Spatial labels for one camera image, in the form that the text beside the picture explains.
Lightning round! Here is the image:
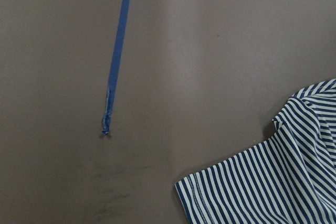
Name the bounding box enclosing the navy white striped polo shirt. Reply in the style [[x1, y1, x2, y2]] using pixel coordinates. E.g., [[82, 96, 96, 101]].
[[175, 79, 335, 223]]

